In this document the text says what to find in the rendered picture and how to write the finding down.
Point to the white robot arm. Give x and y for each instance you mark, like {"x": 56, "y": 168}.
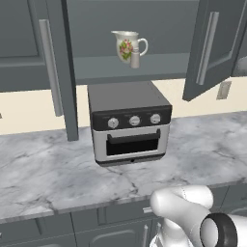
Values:
{"x": 186, "y": 209}

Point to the toaster oven glass door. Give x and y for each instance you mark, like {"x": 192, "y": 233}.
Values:
{"x": 100, "y": 144}

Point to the grey wall outlet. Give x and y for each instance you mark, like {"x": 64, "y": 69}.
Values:
{"x": 224, "y": 90}

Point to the grey base drawer front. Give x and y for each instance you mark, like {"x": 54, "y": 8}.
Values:
{"x": 233, "y": 197}
{"x": 119, "y": 212}
{"x": 29, "y": 228}

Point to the white floral pitcher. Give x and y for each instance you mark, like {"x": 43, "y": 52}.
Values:
{"x": 123, "y": 43}

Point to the grey open wall cabinet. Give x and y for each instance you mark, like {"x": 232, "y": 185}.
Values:
{"x": 167, "y": 38}

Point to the silver black toaster oven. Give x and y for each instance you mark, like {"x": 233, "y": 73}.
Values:
{"x": 125, "y": 96}

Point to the grey base cabinet door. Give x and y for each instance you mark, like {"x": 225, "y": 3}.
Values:
{"x": 109, "y": 238}

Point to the grey closed wall cabinet door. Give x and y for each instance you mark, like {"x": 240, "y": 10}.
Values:
{"x": 19, "y": 38}
{"x": 241, "y": 66}

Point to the grey shaker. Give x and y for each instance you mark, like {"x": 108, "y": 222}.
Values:
{"x": 135, "y": 60}

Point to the silver toaster oven knob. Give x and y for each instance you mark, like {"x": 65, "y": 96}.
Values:
{"x": 113, "y": 123}
{"x": 155, "y": 118}
{"x": 134, "y": 121}

